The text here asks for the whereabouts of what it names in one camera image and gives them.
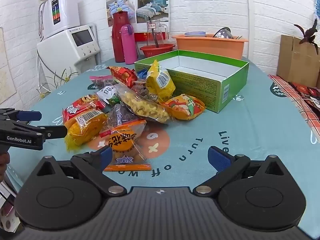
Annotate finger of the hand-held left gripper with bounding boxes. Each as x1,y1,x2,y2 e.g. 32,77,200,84
0,107,42,122
34,125,68,140

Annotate red thermos jug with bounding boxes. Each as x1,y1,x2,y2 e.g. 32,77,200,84
112,11,137,63

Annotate thin yellow green plant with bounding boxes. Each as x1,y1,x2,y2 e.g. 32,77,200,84
37,67,79,99

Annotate clear packet of yellow twists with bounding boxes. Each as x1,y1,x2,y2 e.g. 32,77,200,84
117,84,171,124

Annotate orange clear snack packet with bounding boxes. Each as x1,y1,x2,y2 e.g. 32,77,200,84
99,119,152,172

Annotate white water purifier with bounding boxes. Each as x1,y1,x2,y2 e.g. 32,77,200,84
39,0,80,39

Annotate yellow white label snack packet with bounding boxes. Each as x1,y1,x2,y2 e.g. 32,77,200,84
145,60,176,103

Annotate red gold snack packet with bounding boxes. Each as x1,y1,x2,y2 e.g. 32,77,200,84
106,66,138,88

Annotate red plastic basin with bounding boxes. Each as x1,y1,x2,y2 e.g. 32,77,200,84
139,43,176,58

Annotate wall poster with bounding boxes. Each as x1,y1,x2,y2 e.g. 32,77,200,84
104,0,170,34

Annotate plaid cloth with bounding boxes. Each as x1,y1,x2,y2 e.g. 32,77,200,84
269,74,320,143

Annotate green cardboard box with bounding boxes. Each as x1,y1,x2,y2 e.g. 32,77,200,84
134,50,250,113

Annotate clear packet of dark snacks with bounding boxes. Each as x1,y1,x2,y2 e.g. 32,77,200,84
106,104,142,132

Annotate red patterned bag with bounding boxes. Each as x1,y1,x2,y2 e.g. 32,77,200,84
287,81,320,110

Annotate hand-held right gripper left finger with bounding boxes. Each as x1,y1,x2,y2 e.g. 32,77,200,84
37,145,127,197

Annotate beige wall sheet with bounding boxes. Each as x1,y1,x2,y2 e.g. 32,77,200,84
0,27,17,105

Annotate yellow barcode snack packet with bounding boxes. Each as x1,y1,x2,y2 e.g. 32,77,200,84
64,110,108,152

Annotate orange plastic basin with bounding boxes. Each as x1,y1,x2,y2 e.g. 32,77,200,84
172,34,249,58

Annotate dark purple plant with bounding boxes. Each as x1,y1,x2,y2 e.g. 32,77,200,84
294,19,319,54

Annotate orange green snack packet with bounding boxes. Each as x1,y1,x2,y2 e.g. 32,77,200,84
160,94,206,121

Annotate pink snack packet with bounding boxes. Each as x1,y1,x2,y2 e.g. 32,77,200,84
89,75,118,88

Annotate red cartoon face snack packet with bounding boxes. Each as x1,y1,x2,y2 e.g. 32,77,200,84
62,94,105,123

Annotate glass pitcher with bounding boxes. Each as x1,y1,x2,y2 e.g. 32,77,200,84
146,20,170,48

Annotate white appliance with screen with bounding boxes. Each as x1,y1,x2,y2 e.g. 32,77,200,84
37,22,102,80

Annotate pink thermos bottle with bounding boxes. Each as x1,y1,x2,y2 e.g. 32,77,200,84
121,24,137,65

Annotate green white snack packet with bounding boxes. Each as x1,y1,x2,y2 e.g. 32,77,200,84
96,86,123,108

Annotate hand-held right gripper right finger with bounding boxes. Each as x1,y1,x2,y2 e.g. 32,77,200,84
193,146,286,197

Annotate large cardboard box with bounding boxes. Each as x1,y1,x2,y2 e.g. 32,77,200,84
277,34,320,88

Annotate steel bowl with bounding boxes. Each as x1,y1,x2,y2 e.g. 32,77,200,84
213,27,234,40

